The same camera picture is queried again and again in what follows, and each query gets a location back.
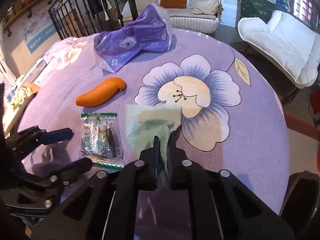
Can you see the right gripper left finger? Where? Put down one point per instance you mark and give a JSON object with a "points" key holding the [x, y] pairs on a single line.
{"points": [[105, 206]]}

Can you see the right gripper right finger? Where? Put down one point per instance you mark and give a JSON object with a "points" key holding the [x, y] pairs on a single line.
{"points": [[221, 206]]}

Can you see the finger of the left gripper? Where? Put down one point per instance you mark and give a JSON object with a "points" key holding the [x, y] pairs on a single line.
{"points": [[31, 138], [68, 173]]}

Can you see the light green tissue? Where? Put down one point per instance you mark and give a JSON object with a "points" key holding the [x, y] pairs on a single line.
{"points": [[143, 123]]}

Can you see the black trash bin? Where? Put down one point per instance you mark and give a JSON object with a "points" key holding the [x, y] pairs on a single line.
{"points": [[300, 208]]}

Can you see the clear green-edged wrapper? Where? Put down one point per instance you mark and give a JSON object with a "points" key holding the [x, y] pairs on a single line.
{"points": [[100, 140]]}

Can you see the orange snack packet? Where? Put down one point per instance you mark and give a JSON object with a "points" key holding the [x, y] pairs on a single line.
{"points": [[102, 93]]}

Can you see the purple floral bed sheet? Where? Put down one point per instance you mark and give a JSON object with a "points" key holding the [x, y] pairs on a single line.
{"points": [[231, 116]]}

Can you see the red stool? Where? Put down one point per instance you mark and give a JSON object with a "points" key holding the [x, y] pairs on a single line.
{"points": [[315, 105]]}

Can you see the purple plastic bag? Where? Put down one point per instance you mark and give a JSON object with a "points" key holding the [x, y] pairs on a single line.
{"points": [[151, 31]]}

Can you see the white cushioned armchair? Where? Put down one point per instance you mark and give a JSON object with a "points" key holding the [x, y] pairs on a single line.
{"points": [[285, 41]]}

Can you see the white wicker swing sofa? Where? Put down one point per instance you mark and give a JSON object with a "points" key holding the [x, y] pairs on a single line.
{"points": [[195, 15]]}

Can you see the red phone booth cabinet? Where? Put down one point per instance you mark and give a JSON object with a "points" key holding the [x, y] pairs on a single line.
{"points": [[307, 12]]}

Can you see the wooden wall shelf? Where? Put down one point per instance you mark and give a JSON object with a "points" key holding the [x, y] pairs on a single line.
{"points": [[29, 7]]}

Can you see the black iron bed frame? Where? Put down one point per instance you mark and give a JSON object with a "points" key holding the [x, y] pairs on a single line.
{"points": [[86, 17]]}

